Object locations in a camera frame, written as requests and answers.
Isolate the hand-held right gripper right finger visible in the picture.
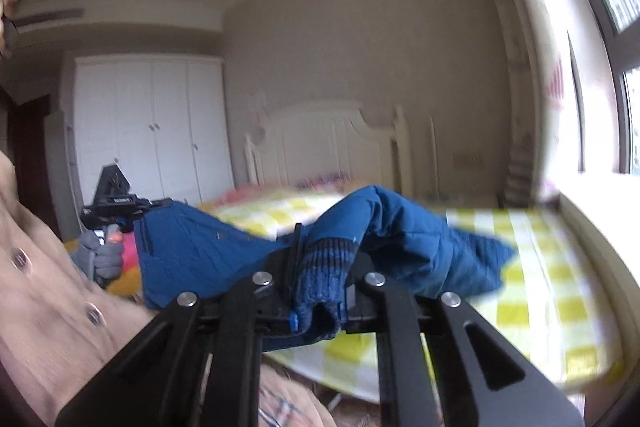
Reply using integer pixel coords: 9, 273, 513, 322
345, 257, 586, 427

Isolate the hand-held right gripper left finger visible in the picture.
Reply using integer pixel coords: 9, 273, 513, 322
54, 223, 304, 427

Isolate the blue quilted jacket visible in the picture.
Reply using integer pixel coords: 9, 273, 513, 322
132, 185, 519, 353

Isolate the person's left hand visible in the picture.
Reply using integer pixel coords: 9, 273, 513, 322
70, 228, 126, 291

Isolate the white wardrobe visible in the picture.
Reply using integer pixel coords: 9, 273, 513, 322
60, 54, 237, 239

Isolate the plaid garment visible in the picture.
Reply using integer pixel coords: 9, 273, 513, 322
257, 363, 337, 427

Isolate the dark door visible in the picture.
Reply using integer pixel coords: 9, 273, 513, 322
0, 92, 62, 244

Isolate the yellow checkered quilt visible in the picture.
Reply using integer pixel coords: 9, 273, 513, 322
197, 186, 627, 394

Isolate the white pole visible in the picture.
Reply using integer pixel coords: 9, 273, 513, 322
427, 117, 441, 196

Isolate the white bed headboard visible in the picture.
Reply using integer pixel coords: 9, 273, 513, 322
244, 99, 414, 198

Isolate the person's face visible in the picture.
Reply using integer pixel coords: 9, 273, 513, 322
0, 0, 27, 60

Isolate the printed curtain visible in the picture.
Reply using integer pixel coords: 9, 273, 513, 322
470, 0, 622, 208

